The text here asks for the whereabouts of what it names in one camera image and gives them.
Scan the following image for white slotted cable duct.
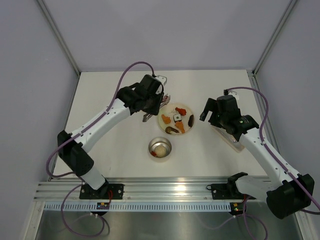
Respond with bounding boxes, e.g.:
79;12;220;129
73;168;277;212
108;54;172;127
44;201;232;212

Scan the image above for orange fried piece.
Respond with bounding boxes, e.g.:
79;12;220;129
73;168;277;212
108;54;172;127
161;114;171;125

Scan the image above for cream round plate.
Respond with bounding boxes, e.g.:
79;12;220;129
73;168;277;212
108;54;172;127
157;103;196;136

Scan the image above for clear cutlery case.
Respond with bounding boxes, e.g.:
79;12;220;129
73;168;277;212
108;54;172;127
211;126;245;153

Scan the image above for aluminium frame post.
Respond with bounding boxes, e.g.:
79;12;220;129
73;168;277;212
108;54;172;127
252;0;300;77
35;0;81;78

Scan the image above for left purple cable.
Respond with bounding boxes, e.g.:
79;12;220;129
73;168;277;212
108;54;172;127
46;61;157;237

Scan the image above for red lobster piece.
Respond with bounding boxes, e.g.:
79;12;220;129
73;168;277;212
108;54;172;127
175;107;187;116

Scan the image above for purple cable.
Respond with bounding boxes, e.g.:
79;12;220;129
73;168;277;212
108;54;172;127
46;61;157;237
194;86;320;240

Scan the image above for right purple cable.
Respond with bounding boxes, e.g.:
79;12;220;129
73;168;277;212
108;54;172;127
194;86;320;240

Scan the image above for steel lunch box bowl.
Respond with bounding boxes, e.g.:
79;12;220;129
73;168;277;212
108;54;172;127
147;137;173;163

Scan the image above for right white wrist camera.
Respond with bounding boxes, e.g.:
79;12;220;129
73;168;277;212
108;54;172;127
223;89;240;101

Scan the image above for dark sea cucumber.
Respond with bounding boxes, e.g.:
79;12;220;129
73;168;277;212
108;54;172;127
188;114;195;128

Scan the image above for aluminium mounting rail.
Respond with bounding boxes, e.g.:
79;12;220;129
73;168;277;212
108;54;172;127
34;177;227;202

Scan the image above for sushi roll piece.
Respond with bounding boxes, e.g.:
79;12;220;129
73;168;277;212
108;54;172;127
173;114;182;123

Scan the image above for metal tongs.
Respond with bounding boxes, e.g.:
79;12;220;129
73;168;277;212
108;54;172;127
142;94;171;123

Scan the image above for left aluminium frame post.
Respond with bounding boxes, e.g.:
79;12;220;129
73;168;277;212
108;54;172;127
35;0;81;78

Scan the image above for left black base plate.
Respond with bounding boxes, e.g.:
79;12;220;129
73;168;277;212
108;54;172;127
79;183;125;200

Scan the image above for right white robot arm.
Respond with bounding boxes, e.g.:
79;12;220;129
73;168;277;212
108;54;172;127
199;95;315;219

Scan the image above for white steamed bun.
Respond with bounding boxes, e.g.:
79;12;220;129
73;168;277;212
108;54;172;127
154;145;167;158

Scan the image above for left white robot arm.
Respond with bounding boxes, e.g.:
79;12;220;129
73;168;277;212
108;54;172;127
57;74;167;199

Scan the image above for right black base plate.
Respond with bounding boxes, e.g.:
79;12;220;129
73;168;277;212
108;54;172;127
206;183;247;200

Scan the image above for right aluminium frame post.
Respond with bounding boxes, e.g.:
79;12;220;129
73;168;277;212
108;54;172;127
252;0;300;77

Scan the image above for orange fried shrimp lower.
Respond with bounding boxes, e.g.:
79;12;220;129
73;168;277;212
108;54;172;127
175;121;186;134

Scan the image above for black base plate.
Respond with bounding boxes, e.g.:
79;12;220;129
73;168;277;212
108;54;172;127
79;183;125;200
206;183;247;200

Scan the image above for dark brown shrimp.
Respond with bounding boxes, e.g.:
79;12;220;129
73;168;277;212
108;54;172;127
165;126;180;135

